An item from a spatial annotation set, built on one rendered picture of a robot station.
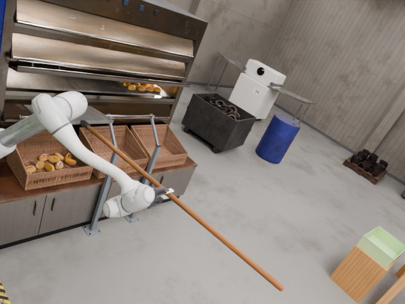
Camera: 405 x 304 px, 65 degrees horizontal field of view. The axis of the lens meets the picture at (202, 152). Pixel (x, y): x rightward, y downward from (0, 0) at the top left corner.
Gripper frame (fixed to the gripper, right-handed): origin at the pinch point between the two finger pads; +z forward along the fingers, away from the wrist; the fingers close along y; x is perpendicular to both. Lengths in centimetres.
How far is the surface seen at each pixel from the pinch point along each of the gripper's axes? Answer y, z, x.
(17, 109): 14, -23, -156
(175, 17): -89, 105, -144
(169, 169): 62, 119, -104
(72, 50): -40, 12, -151
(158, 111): 14, 127, -154
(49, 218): 94, -7, -109
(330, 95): -15, 893, -226
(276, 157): 99, 455, -128
